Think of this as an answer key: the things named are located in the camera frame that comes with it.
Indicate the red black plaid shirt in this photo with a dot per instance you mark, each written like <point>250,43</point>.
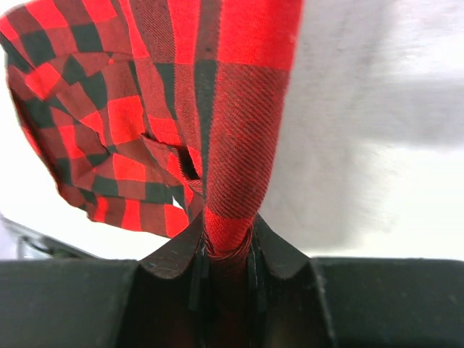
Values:
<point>148,113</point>

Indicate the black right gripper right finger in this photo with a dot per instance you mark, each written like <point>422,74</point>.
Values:
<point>354,302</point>

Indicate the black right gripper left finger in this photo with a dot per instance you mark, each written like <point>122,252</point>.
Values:
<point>153,302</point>

